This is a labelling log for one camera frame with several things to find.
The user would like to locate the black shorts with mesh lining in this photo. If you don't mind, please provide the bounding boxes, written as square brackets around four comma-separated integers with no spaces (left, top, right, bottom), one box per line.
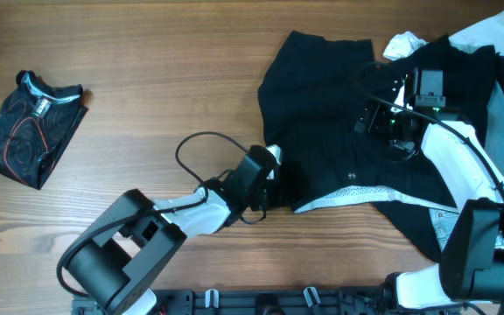
[258,31,504,261]

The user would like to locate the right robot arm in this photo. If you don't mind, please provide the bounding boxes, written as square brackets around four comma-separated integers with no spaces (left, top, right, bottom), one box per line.
[360,101,504,313]

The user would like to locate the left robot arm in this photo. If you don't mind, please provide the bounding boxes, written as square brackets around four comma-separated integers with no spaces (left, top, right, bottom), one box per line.
[57,145,282,314]

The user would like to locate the white shirt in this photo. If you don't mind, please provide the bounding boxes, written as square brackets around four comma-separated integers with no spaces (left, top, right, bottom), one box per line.
[383,11,504,60]

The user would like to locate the folded black patterned shirt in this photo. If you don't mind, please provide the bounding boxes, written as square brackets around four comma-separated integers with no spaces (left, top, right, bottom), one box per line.
[0,70,88,190]

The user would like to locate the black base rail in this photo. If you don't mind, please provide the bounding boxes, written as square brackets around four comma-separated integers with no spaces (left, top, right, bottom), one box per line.
[71,286,487,315]

